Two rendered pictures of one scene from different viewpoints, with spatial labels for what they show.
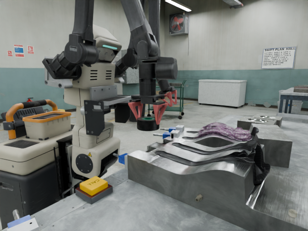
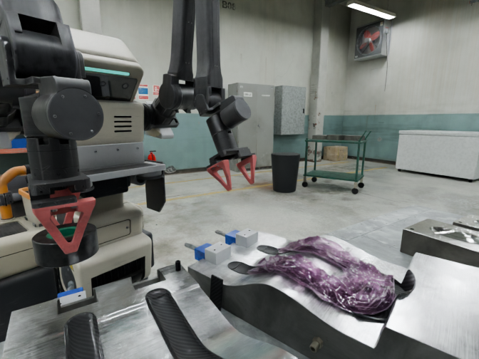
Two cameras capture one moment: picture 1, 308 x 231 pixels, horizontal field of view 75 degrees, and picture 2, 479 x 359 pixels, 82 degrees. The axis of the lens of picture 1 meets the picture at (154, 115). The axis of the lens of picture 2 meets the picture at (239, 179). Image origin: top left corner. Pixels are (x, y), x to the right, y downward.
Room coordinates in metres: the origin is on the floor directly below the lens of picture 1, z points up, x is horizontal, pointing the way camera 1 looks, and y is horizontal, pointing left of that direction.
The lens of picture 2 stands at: (0.42, -0.34, 1.17)
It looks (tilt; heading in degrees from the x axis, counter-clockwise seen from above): 12 degrees down; 19
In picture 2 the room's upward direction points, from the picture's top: straight up
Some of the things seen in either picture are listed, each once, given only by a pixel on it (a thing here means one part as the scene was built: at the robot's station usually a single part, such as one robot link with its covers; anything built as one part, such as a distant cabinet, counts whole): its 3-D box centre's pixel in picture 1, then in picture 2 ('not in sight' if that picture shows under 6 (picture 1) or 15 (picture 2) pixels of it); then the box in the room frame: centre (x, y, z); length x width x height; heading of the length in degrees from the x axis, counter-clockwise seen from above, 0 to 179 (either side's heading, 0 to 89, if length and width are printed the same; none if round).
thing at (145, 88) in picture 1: (147, 89); (55, 162); (0.69, 0.02, 1.11); 0.10 x 0.07 x 0.07; 58
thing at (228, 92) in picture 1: (221, 92); (441, 153); (7.43, -2.50, 0.47); 1.52 x 0.77 x 0.94; 51
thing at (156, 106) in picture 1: (154, 110); (65, 216); (0.67, 0.00, 1.04); 0.07 x 0.07 x 0.09; 58
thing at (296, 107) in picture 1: (289, 107); not in sight; (6.06, -4.15, 0.16); 0.60 x 0.42 x 0.33; 47
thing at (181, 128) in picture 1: (171, 130); (233, 237); (1.07, -0.10, 0.86); 0.13 x 0.05 x 0.05; 70
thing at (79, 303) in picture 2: (147, 153); (78, 310); (0.69, 0.02, 0.87); 0.05 x 0.05 x 0.04; 53
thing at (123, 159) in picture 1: (123, 158); (71, 298); (0.76, 0.12, 0.83); 0.13 x 0.05 x 0.05; 51
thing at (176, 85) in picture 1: (167, 98); (336, 159); (5.42, -0.35, 0.50); 0.98 x 0.55 x 1.01; 76
